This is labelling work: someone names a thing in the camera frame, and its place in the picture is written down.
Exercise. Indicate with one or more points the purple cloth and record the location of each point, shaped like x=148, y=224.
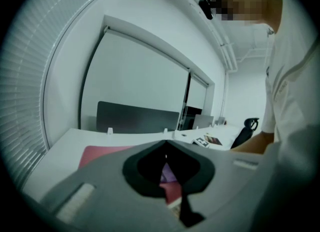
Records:
x=167, y=174

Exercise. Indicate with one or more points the dark desk partition panel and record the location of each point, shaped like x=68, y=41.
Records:
x=203, y=121
x=137, y=117

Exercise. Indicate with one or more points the grey venetian blinds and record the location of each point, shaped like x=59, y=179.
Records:
x=25, y=76

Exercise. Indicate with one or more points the white ceiling conduit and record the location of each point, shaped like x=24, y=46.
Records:
x=225, y=44

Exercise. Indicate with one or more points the white partition clip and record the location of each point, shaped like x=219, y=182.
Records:
x=110, y=130
x=165, y=130

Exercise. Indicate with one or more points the red desk mat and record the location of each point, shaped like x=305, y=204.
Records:
x=100, y=153

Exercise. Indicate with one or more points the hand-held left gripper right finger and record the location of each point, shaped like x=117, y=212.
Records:
x=225, y=188

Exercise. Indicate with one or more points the black office chair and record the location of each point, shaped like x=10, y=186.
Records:
x=243, y=132

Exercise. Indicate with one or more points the narrow white roller blind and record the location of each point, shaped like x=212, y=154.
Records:
x=198, y=101

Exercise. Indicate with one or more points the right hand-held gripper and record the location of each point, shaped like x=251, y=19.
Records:
x=201, y=142

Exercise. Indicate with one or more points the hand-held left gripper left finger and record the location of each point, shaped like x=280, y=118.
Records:
x=105, y=188

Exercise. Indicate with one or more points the dark printed card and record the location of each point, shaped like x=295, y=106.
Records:
x=215, y=141

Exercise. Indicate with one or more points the black head camera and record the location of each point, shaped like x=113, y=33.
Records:
x=207, y=7

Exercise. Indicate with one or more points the person's white shirt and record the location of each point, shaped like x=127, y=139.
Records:
x=287, y=88

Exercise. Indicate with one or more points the person's right forearm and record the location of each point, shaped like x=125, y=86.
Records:
x=252, y=143

